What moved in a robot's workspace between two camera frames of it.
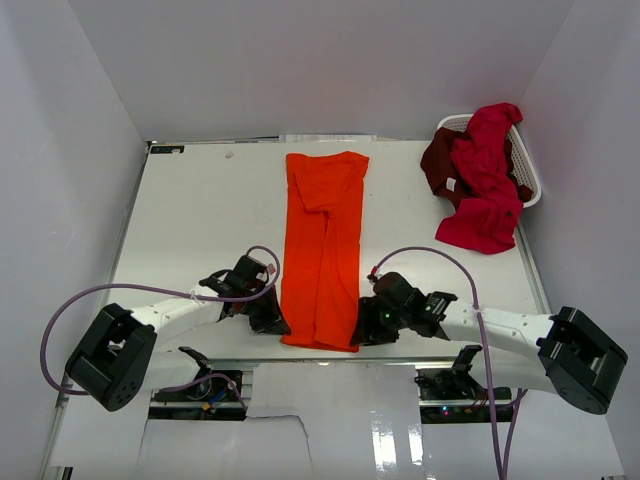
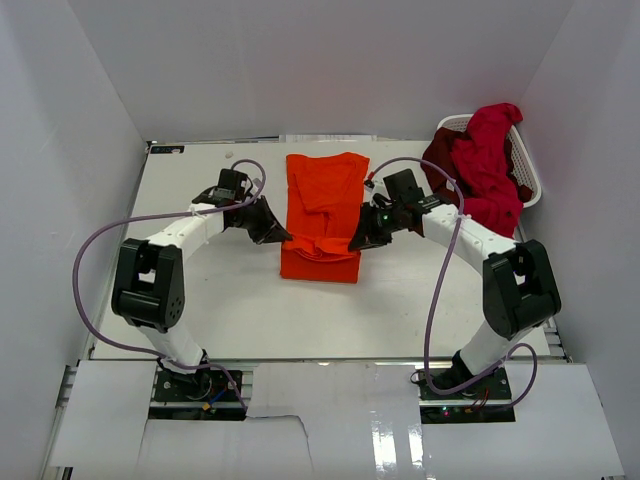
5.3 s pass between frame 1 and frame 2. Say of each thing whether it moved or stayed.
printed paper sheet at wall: stayed
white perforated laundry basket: stayed
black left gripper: moved
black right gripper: moved
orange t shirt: moved
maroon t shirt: stayed
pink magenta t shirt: stayed
